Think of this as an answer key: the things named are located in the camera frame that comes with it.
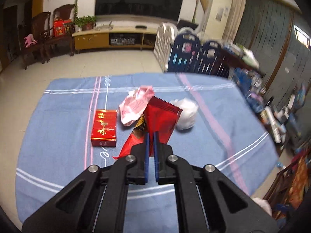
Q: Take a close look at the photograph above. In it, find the pink cloth on chair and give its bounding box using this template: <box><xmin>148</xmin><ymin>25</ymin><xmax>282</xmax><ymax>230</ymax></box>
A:
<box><xmin>24</xmin><ymin>33</ymin><xmax>38</xmax><ymax>48</ymax></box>

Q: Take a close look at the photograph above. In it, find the dark wooden armchair right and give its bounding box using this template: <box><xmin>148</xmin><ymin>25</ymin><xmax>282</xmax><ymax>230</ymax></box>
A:
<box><xmin>44</xmin><ymin>4</ymin><xmax>75</xmax><ymax>58</ymax></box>

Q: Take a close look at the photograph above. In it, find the beige curtain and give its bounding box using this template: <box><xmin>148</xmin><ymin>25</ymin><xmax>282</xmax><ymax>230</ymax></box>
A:
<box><xmin>222</xmin><ymin>0</ymin><xmax>246</xmax><ymax>43</ymax></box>

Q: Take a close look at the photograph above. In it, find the navy baby fence panel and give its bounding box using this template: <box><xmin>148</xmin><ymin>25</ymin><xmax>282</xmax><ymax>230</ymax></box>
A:
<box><xmin>167</xmin><ymin>33</ymin><xmax>229</xmax><ymax>78</ymax></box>

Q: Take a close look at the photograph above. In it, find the white baby fence panel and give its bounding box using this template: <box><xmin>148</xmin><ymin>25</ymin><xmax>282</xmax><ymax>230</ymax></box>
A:
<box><xmin>153</xmin><ymin>23</ymin><xmax>178</xmax><ymax>72</ymax></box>

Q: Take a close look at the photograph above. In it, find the black laptop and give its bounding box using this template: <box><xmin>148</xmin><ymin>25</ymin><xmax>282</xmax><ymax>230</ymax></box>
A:
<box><xmin>176</xmin><ymin>19</ymin><xmax>199</xmax><ymax>30</ymax></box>

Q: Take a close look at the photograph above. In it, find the white tissue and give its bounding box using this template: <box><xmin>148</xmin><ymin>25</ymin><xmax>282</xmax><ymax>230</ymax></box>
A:
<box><xmin>170</xmin><ymin>98</ymin><xmax>199</xmax><ymax>130</ymax></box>

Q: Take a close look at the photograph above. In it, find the green potted plant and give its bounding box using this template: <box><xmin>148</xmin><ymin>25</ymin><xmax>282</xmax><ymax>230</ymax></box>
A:
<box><xmin>74</xmin><ymin>16</ymin><xmax>96</xmax><ymax>31</ymax></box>

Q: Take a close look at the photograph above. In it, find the blue striped tablecloth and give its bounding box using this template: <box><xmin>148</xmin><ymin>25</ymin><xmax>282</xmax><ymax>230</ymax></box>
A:
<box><xmin>16</xmin><ymin>73</ymin><xmax>279</xmax><ymax>232</ymax></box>

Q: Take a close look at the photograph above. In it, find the white standing air conditioner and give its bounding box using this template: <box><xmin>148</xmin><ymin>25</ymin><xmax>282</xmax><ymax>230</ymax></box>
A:
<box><xmin>202</xmin><ymin>0</ymin><xmax>232</xmax><ymax>39</ymax></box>

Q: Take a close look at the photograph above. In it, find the red cigarette box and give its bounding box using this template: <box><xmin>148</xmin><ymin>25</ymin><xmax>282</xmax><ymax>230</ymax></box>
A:
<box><xmin>91</xmin><ymin>110</ymin><xmax>117</xmax><ymax>147</ymax></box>

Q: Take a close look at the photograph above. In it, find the pink white plastic bag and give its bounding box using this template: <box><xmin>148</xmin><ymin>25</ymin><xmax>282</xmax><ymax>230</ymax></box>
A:
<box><xmin>119</xmin><ymin>86</ymin><xmax>155</xmax><ymax>126</ymax></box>

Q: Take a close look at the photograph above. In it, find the dark wooden side table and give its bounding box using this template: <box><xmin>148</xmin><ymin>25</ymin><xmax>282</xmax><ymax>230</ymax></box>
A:
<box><xmin>220</xmin><ymin>42</ymin><xmax>306</xmax><ymax>153</ymax></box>

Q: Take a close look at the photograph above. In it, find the yellow wooden tv cabinet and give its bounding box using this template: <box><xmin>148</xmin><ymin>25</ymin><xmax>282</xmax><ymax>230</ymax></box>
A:
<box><xmin>72</xmin><ymin>26</ymin><xmax>157</xmax><ymax>52</ymax></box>

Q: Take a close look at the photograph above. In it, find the dark wooden armchair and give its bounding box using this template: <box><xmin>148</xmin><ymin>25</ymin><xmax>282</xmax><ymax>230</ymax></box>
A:
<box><xmin>44</xmin><ymin>4</ymin><xmax>75</xmax><ymax>58</ymax></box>
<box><xmin>18</xmin><ymin>12</ymin><xmax>51</xmax><ymax>70</ymax></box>

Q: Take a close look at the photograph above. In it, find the dark wooden armchair left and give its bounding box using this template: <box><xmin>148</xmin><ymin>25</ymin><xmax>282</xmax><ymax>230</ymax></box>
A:
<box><xmin>18</xmin><ymin>12</ymin><xmax>51</xmax><ymax>70</ymax></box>

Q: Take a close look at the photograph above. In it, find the red snack wrapper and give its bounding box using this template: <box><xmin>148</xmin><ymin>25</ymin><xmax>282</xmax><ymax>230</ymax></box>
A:
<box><xmin>114</xmin><ymin>96</ymin><xmax>183</xmax><ymax>160</ymax></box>

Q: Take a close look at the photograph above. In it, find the red gift box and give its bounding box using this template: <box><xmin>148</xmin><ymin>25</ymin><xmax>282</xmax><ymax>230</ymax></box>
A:
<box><xmin>53</xmin><ymin>17</ymin><xmax>72</xmax><ymax>37</ymax></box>

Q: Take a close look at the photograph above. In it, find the white plastic bin liner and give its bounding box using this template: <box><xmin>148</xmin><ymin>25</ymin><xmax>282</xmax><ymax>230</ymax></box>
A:
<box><xmin>252</xmin><ymin>197</ymin><xmax>273</xmax><ymax>216</ymax></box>

